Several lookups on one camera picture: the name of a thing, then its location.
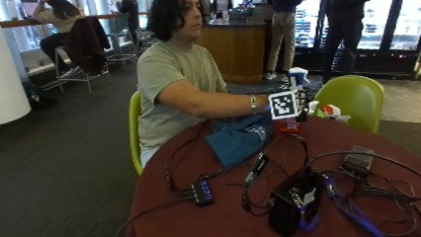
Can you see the white blue spray bottle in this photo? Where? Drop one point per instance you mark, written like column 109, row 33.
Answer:
column 299, row 77

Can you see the white marker cube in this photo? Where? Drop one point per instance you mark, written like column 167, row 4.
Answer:
column 284, row 104

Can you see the white red spray bottle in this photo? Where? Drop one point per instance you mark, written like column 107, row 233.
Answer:
column 330, row 111

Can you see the green chair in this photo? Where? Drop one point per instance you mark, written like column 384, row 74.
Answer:
column 134, row 131
column 354, row 98

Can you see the blue cloth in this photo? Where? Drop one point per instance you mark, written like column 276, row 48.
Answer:
column 239, row 140

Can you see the black adapter dongle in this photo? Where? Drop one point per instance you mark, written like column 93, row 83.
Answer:
column 260, row 163

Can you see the person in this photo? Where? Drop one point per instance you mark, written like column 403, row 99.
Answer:
column 130, row 16
column 344, row 33
column 283, row 36
column 59, row 19
column 175, row 82

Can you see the grey power adapter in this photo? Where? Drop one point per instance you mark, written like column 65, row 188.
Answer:
column 359, row 160

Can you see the wooden counter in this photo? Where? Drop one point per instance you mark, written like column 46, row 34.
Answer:
column 235, row 49

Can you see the black box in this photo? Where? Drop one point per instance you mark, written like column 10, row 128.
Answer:
column 294, row 202

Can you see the black usb hub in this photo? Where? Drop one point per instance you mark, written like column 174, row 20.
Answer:
column 202, row 192

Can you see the metal high chair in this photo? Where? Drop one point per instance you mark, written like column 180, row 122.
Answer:
column 120, row 39
column 83, row 79

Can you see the dark jacket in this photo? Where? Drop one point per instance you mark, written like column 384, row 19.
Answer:
column 87, row 44

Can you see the black bag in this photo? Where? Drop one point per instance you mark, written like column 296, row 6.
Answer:
column 38, row 94

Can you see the white column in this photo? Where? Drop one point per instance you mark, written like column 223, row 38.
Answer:
column 11, row 82

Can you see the wooden bar ledge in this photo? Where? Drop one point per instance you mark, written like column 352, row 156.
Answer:
column 26, row 22

